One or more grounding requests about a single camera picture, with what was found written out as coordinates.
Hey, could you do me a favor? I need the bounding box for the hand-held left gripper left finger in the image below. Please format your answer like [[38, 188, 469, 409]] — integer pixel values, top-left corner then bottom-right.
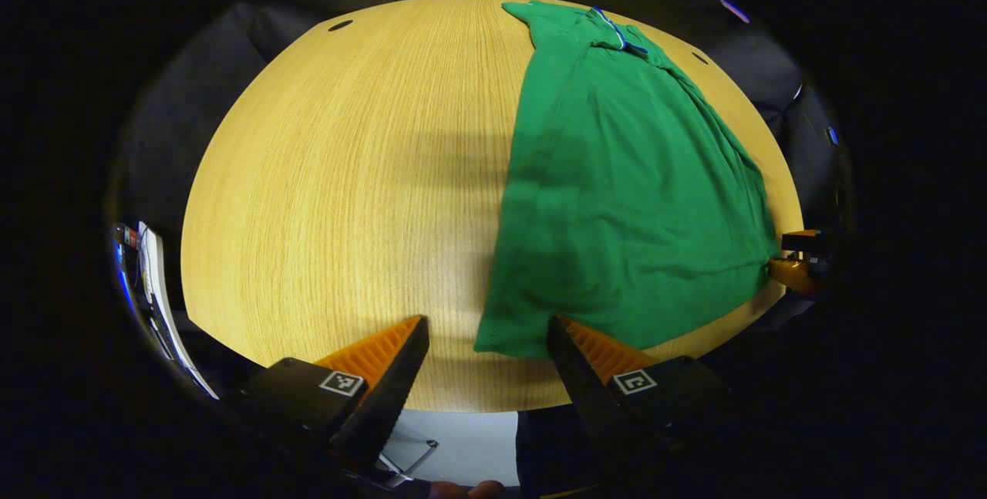
[[243, 315, 430, 477]]

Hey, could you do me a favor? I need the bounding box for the green T-shirt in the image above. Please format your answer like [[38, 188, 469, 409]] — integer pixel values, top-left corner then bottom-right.
[[473, 0, 780, 361]]

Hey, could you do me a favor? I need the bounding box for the white panel with cables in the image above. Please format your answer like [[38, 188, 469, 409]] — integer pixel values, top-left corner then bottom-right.
[[112, 221, 221, 401]]

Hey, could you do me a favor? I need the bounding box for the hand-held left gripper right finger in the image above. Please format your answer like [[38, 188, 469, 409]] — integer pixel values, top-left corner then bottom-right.
[[546, 315, 733, 484]]

